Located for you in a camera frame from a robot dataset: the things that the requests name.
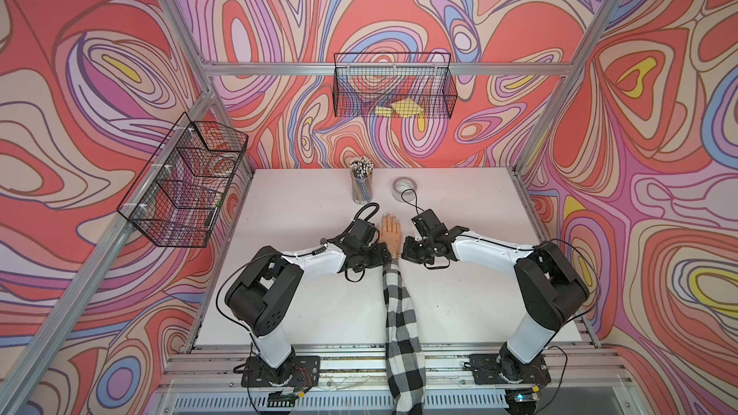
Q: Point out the plaid sleeved forearm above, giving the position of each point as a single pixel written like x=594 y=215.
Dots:
x=403 y=340

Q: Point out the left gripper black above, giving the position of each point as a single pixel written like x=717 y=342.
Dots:
x=381 y=256

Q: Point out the black wire basket back wall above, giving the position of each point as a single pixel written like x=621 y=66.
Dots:
x=364 y=80

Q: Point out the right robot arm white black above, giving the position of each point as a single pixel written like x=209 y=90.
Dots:
x=551 y=288

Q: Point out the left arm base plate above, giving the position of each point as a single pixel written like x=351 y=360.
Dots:
x=279 y=372

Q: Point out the black wire basket wall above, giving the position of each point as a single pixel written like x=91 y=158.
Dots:
x=176 y=201
x=364 y=80

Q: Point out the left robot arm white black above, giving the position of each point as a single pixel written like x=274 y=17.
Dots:
x=264 y=289

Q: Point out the black wire basket left wall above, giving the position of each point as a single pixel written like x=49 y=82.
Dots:
x=176 y=201

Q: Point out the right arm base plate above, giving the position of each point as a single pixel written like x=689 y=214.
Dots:
x=496 y=369

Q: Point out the mannequin hand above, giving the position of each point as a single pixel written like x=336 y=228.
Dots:
x=391 y=235

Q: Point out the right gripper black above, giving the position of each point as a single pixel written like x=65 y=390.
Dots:
x=408 y=255

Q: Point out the yellow sticky notes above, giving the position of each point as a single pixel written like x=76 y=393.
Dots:
x=404 y=109

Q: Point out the clear tape roll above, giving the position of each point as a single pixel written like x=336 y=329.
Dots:
x=404 y=189

